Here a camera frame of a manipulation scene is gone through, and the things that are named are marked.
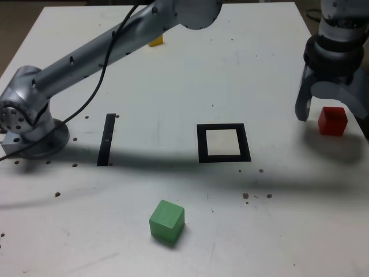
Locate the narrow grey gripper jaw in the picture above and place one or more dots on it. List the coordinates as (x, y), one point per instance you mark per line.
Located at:
(302, 101)

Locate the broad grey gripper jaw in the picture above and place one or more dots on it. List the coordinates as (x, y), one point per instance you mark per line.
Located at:
(354, 95)

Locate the red cube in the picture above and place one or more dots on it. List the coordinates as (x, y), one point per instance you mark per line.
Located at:
(331, 124)

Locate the yellow cube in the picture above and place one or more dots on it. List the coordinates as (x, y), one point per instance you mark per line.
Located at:
(157, 42)

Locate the green cube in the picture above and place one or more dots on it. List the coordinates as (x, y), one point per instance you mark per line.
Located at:
(165, 219)

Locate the black tape square outline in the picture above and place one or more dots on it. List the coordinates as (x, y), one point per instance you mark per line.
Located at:
(201, 144)

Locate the black tape strip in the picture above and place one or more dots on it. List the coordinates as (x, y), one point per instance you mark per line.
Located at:
(105, 144)

